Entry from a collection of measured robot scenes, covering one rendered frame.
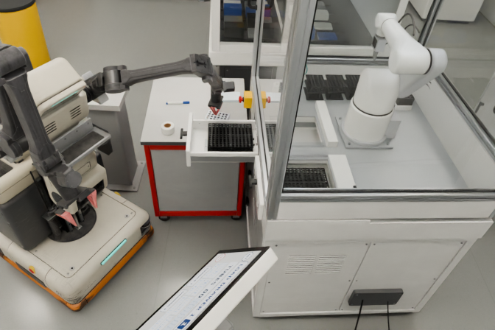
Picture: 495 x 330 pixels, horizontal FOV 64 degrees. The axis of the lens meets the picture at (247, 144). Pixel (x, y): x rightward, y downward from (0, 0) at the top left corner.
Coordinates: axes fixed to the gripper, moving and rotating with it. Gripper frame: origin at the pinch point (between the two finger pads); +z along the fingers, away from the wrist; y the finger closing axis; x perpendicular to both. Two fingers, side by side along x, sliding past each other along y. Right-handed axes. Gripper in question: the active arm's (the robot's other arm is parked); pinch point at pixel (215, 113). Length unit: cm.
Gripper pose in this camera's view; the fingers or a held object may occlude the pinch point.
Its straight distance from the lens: 223.1
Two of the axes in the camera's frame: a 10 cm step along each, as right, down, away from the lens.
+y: 2.0, -6.7, 7.1
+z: -0.6, 7.2, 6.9
